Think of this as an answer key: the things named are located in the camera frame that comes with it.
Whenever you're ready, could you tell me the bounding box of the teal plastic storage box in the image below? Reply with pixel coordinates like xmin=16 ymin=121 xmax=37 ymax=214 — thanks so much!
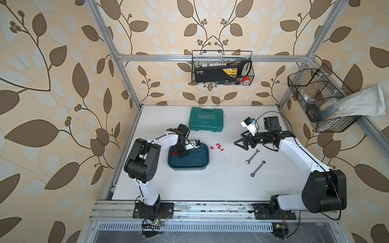
xmin=168 ymin=143 xmax=210 ymax=170

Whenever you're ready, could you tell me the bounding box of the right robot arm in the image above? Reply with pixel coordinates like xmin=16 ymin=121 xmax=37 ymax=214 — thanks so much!
xmin=234 ymin=116 xmax=347 ymax=217

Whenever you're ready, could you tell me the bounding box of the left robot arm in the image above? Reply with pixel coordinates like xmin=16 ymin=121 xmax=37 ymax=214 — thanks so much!
xmin=124 ymin=124 xmax=191 ymax=218

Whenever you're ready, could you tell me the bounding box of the upper silver wrench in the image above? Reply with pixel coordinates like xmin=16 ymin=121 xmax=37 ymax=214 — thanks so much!
xmin=246 ymin=149 xmax=260 ymax=164

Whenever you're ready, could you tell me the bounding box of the silver wrench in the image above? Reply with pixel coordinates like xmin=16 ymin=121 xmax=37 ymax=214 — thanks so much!
xmin=250 ymin=161 xmax=266 ymax=177
xmin=246 ymin=149 xmax=260 ymax=164

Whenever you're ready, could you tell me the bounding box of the lower silver wrench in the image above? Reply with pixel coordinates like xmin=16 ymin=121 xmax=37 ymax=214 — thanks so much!
xmin=250 ymin=161 xmax=266 ymax=177

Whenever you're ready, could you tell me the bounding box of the green tool case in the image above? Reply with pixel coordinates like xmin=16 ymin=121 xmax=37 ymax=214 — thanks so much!
xmin=188 ymin=107 xmax=224 ymax=132

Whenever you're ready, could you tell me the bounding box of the black tape measure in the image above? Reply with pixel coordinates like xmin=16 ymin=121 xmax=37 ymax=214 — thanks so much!
xmin=306 ymin=103 xmax=323 ymax=123

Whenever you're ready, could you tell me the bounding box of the red white tape roll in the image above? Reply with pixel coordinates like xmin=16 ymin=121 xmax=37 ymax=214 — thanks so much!
xmin=241 ymin=77 xmax=251 ymax=86

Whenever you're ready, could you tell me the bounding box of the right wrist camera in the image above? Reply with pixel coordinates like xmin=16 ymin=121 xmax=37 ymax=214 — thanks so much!
xmin=241 ymin=117 xmax=257 ymax=136

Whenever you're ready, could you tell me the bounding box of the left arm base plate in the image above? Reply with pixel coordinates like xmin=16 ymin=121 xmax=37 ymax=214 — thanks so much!
xmin=132 ymin=201 xmax=174 ymax=219

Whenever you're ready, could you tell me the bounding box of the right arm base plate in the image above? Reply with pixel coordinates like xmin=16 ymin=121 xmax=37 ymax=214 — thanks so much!
xmin=252 ymin=203 xmax=297 ymax=220

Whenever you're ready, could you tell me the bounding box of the black wire basket right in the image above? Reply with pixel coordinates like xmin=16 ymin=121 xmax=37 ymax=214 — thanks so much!
xmin=287 ymin=64 xmax=362 ymax=133

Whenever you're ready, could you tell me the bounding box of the black wire basket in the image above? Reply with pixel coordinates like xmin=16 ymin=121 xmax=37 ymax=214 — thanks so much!
xmin=191 ymin=49 xmax=255 ymax=86
xmin=287 ymin=64 xmax=362 ymax=133

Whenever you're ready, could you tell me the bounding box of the black wire basket back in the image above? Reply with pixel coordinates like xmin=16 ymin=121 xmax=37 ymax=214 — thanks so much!
xmin=191 ymin=49 xmax=255 ymax=86

